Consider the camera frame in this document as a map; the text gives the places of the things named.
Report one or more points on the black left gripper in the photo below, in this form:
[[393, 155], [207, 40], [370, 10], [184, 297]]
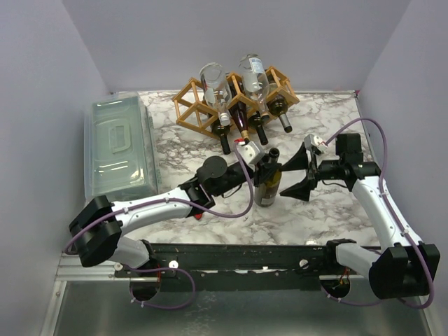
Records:
[[262, 171]]

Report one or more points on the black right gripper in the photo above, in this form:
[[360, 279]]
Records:
[[313, 173]]

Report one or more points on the green wine bottle brown label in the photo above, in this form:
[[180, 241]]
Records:
[[265, 193]]

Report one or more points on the clear squat glass bottle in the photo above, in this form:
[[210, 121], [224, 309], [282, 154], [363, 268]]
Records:
[[216, 89]]

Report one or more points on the clear tall bottle blue label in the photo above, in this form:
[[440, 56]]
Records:
[[256, 84]]

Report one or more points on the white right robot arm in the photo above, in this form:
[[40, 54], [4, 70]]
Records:
[[406, 266]]

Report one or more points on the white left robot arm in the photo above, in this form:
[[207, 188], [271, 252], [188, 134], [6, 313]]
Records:
[[98, 233]]

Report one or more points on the dark bottle black neck middle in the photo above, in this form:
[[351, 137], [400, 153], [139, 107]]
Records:
[[255, 123]]

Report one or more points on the dark bottle black neck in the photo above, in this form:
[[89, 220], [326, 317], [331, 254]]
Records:
[[255, 123], [222, 132]]

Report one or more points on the dark bottle black neck left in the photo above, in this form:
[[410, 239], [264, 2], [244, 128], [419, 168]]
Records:
[[222, 132]]

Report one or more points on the red bottle gold foil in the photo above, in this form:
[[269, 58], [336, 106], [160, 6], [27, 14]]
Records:
[[238, 113]]

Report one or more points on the green bottle silver foil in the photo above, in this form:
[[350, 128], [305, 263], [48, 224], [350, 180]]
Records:
[[278, 107]]

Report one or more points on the wooden wine rack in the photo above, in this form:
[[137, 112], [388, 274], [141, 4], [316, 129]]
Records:
[[197, 116]]

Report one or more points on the clear plastic storage box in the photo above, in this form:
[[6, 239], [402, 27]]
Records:
[[120, 155]]

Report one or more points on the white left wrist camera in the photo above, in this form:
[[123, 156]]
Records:
[[250, 152]]

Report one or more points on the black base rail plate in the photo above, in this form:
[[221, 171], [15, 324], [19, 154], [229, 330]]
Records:
[[201, 267]]

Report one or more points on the aluminium extrusion rail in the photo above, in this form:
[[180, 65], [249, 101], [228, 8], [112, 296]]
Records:
[[70, 269]]

